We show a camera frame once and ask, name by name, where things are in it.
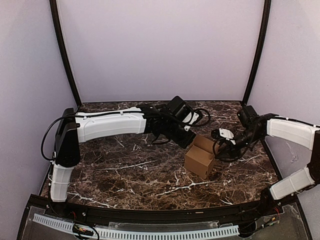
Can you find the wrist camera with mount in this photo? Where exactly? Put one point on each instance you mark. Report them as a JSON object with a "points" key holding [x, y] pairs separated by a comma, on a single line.
{"points": [[192, 118], [224, 134]]}

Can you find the brown cardboard box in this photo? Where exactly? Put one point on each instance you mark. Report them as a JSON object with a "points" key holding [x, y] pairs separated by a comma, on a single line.
{"points": [[199, 158]]}

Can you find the left small circuit board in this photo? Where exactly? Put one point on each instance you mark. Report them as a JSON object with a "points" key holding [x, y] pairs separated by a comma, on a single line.
{"points": [[81, 231]]}

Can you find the white slotted cable duct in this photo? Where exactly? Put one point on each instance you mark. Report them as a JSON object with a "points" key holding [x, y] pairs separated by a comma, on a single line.
{"points": [[130, 231]]}

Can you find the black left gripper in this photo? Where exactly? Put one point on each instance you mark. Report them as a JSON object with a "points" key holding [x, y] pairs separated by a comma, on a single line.
{"points": [[185, 143]]}

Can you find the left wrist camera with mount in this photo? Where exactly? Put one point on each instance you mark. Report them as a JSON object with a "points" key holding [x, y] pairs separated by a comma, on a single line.
{"points": [[192, 118]]}

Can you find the left black frame post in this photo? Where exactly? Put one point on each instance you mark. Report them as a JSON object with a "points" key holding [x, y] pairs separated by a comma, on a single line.
{"points": [[63, 51]]}

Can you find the black front table rail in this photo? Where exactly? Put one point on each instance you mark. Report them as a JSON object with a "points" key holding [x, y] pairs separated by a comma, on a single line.
{"points": [[243, 213]]}

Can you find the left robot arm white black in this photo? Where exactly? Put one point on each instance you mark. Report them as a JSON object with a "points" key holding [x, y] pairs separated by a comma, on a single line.
{"points": [[173, 120]]}

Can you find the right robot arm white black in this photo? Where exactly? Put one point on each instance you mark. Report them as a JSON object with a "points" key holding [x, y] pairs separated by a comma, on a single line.
{"points": [[258, 127]]}

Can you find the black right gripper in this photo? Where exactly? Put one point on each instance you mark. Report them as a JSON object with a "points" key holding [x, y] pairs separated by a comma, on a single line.
{"points": [[232, 153]]}

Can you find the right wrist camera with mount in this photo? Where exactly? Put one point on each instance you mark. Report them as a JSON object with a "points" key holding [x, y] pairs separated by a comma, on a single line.
{"points": [[224, 134]]}

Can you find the small circuit board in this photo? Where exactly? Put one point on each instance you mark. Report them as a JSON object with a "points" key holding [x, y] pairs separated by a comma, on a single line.
{"points": [[81, 231], [271, 221]]}

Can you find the right small circuit board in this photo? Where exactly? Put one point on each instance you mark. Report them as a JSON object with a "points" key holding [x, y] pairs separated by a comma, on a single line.
{"points": [[271, 221]]}

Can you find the black frame post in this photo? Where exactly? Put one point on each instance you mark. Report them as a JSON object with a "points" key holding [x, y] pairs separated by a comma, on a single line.
{"points": [[259, 49], [63, 51]]}

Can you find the right black frame post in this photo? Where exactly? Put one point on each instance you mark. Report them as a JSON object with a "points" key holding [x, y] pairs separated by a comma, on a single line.
{"points": [[259, 49]]}

